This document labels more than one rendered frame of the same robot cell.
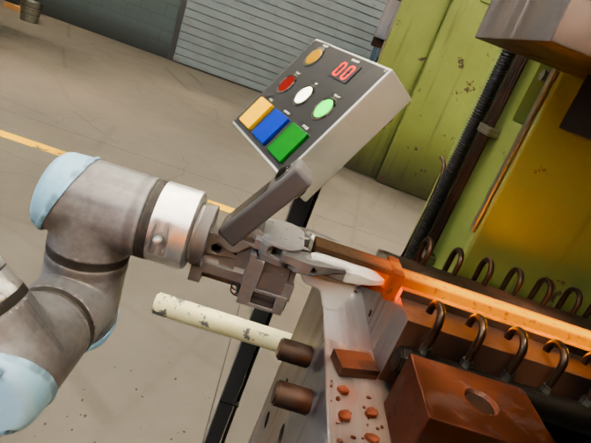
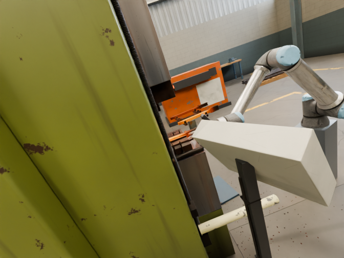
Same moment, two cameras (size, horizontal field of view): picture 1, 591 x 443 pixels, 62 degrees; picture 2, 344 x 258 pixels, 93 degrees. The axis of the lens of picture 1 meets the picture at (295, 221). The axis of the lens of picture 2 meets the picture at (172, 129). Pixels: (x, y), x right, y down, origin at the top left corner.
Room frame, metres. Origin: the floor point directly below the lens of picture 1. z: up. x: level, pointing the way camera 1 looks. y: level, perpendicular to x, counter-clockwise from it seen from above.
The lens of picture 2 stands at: (1.54, -0.16, 1.40)
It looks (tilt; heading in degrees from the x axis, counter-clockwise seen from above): 18 degrees down; 183
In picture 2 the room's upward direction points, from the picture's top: 20 degrees counter-clockwise
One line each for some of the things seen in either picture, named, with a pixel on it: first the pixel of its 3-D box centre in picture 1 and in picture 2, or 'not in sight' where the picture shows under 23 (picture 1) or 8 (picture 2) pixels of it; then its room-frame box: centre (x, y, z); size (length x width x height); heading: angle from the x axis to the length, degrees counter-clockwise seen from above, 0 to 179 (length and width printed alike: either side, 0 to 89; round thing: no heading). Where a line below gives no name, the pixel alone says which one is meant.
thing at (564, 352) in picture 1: (547, 368); not in sight; (0.46, -0.30, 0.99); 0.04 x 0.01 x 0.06; 6
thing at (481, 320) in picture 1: (468, 343); not in sight; (0.45, -0.21, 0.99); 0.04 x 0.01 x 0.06; 6
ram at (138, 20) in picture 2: not in sight; (120, 57); (0.52, -0.34, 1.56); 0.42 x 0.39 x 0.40; 96
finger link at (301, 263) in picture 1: (306, 260); not in sight; (0.49, -0.03, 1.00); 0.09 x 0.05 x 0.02; 93
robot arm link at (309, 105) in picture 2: not in sight; (314, 103); (0.25, 0.97, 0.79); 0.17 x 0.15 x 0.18; 5
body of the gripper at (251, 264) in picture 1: (249, 254); not in sight; (0.50, 0.04, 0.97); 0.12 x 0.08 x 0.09; 95
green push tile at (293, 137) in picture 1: (288, 144); not in sight; (0.94, 0.06, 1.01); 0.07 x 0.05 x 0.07; 31
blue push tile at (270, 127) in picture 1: (272, 127); not in sight; (1.03, 0.12, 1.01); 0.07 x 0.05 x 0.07; 31
